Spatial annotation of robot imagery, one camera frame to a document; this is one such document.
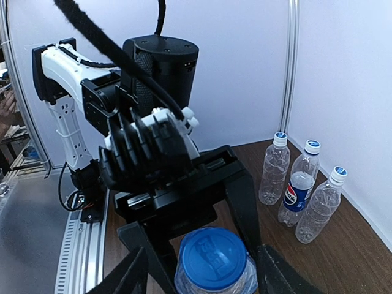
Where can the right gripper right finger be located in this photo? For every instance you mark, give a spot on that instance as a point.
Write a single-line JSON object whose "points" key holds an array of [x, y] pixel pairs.
{"points": [[276, 275]]}

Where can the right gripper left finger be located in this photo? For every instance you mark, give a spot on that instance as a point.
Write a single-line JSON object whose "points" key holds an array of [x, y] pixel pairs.
{"points": [[129, 276]]}

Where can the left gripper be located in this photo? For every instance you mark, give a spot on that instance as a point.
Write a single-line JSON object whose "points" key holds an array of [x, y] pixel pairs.
{"points": [[187, 204]]}

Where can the blue bottle cap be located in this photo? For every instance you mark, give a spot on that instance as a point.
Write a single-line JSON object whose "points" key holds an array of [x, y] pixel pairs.
{"points": [[213, 258]]}

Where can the blue label plastic bottle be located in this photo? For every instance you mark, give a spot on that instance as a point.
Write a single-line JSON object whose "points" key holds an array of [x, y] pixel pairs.
{"points": [[246, 284]]}

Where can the clear bottle white cap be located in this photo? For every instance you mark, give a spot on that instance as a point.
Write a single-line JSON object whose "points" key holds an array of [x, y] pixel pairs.
{"points": [[323, 203]]}

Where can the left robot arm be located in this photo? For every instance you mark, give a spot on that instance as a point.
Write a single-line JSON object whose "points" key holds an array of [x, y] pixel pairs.
{"points": [[81, 95]]}

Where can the Pepsi label plastic bottle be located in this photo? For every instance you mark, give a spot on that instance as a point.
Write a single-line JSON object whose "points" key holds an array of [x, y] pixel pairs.
{"points": [[302, 179]]}

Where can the clear plastic bottle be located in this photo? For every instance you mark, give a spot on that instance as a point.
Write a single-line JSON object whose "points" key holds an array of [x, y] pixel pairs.
{"points": [[275, 167]]}

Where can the front aluminium rail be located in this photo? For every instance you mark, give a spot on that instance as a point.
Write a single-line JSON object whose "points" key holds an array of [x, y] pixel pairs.
{"points": [[81, 260]]}

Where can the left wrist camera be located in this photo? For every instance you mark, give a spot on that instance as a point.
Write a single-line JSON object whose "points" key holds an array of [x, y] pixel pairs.
{"points": [[142, 154]]}

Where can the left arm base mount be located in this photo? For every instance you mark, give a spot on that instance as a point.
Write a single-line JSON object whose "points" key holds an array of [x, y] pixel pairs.
{"points": [[90, 193]]}

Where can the left aluminium frame post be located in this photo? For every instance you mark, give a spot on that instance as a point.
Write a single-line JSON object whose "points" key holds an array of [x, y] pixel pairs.
{"points": [[290, 64]]}

